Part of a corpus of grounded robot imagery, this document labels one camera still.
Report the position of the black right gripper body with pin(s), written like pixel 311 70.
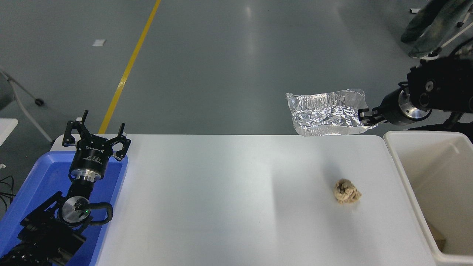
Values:
pixel 391 109

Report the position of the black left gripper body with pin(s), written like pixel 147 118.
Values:
pixel 90 157

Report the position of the silver foil plate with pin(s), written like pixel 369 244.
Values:
pixel 325 114

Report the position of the blue plastic tray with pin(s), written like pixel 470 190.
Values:
pixel 40 177

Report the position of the grey wheeled chair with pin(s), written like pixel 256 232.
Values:
pixel 22 107

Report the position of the white side table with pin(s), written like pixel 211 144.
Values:
pixel 6 127

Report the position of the crumpled tan paper ball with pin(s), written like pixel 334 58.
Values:
pixel 346 191

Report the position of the large pale plastic bin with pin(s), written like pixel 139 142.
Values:
pixel 414 184

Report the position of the person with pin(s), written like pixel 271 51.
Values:
pixel 432 26

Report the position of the small white floor object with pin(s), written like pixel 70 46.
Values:
pixel 414 10

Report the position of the white paper sheet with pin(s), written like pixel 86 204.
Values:
pixel 98 43

